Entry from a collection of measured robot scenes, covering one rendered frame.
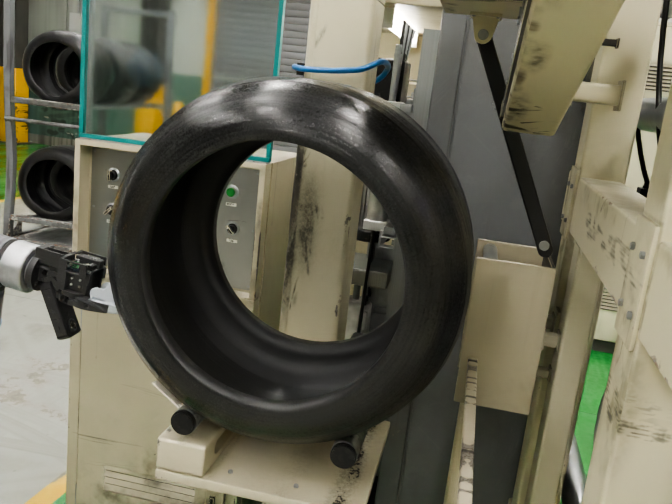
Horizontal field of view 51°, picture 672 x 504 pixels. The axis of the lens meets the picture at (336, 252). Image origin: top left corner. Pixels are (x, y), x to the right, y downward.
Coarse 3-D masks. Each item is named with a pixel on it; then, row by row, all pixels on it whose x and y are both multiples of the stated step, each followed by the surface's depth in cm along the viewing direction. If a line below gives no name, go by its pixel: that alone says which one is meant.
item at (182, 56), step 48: (96, 0) 187; (144, 0) 184; (192, 0) 181; (240, 0) 179; (96, 48) 189; (144, 48) 187; (192, 48) 184; (240, 48) 181; (96, 96) 192; (144, 96) 189; (192, 96) 187
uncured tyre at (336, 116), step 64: (192, 128) 105; (256, 128) 103; (320, 128) 101; (384, 128) 102; (128, 192) 110; (192, 192) 137; (384, 192) 101; (448, 192) 104; (128, 256) 111; (192, 256) 140; (448, 256) 103; (128, 320) 114; (192, 320) 138; (256, 320) 142; (448, 320) 105; (192, 384) 114; (256, 384) 134; (320, 384) 137; (384, 384) 107
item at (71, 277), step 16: (48, 256) 127; (64, 256) 126; (80, 256) 128; (96, 256) 130; (32, 272) 126; (48, 272) 128; (64, 272) 125; (80, 272) 124; (96, 272) 129; (32, 288) 128; (64, 288) 126; (80, 288) 126
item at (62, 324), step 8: (40, 288) 128; (48, 288) 128; (48, 296) 128; (48, 304) 129; (56, 304) 128; (64, 304) 130; (48, 312) 129; (56, 312) 129; (64, 312) 130; (72, 312) 132; (56, 320) 129; (64, 320) 129; (72, 320) 131; (56, 328) 129; (64, 328) 129; (72, 328) 131; (80, 328) 134; (56, 336) 130; (64, 336) 130; (72, 336) 131
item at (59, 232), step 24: (48, 48) 496; (72, 48) 465; (24, 72) 476; (48, 72) 502; (72, 72) 538; (48, 96) 475; (72, 96) 472; (24, 120) 468; (24, 168) 490; (48, 168) 518; (72, 168) 480; (24, 192) 492; (48, 192) 522; (72, 192) 556; (24, 216) 487; (48, 216) 491; (72, 216) 489; (24, 240) 490; (48, 240) 498
